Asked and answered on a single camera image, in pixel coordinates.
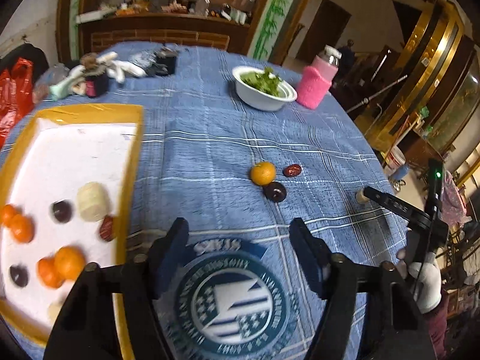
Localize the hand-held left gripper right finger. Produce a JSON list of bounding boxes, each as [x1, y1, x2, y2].
[[289, 217, 437, 360]]

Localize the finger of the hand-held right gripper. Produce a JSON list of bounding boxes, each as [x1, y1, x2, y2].
[[362, 185, 432, 229]]

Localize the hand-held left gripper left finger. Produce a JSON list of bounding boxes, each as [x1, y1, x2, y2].
[[43, 217, 190, 360]]

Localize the large orange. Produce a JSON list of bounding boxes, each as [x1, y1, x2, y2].
[[54, 245, 87, 281]]

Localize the dark purple plum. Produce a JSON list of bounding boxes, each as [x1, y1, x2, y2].
[[262, 181, 287, 203], [9, 265, 30, 287], [51, 200, 74, 224]]

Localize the small tangerine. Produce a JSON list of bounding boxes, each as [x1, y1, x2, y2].
[[37, 258, 64, 289], [0, 204, 19, 227], [250, 161, 276, 186], [8, 214, 35, 244]]

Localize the yellow rimmed white tray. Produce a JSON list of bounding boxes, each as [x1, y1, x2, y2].
[[0, 104, 145, 360]]

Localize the person's right forearm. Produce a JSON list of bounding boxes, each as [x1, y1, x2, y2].
[[422, 292, 451, 359]]

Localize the person's right hand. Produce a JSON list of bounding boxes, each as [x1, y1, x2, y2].
[[397, 249, 443, 314]]

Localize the pink floral cloth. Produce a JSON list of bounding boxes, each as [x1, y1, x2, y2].
[[442, 182, 473, 226]]

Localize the white bucket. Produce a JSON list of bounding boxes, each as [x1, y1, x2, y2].
[[384, 146, 406, 175]]

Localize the glass display cabinet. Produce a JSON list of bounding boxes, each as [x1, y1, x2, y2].
[[427, 71, 480, 166]]

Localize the mop pole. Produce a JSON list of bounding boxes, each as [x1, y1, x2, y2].
[[345, 75, 409, 114]]

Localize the blue checked tablecloth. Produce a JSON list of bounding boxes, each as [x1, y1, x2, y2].
[[0, 41, 409, 360]]

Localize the golden pillar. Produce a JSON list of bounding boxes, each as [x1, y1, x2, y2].
[[354, 0, 473, 151]]

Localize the pink bottle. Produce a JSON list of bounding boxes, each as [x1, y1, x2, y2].
[[315, 45, 343, 83]]

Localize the white bowl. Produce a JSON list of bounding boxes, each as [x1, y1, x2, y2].
[[232, 65, 298, 112]]

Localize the green lettuce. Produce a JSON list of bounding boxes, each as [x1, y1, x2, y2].
[[240, 67, 284, 96]]

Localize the brown wooden door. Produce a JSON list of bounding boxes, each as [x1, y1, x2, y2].
[[296, 0, 352, 64]]

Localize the dark small jar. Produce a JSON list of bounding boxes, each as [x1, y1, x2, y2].
[[85, 75, 109, 98]]

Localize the small black box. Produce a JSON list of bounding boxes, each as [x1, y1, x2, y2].
[[152, 54, 177, 77]]

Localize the white gloves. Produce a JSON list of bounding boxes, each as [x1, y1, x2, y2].
[[101, 52, 147, 83]]

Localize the clear plastic bag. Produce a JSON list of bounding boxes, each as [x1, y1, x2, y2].
[[127, 49, 158, 70]]

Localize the white plastic object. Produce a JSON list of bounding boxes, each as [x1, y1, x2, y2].
[[49, 65, 87, 100]]

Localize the brown fuzzy object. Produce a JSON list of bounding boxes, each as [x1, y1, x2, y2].
[[80, 53, 109, 74]]

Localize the bamboo painted column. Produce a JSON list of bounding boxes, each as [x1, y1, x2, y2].
[[247, 0, 312, 61]]

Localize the red plastic bag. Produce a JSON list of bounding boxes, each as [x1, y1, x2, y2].
[[0, 58, 34, 147]]

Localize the wooden counter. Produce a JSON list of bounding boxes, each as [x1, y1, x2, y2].
[[56, 0, 301, 61]]

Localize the black jacket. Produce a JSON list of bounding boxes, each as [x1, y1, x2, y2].
[[0, 43, 49, 83]]

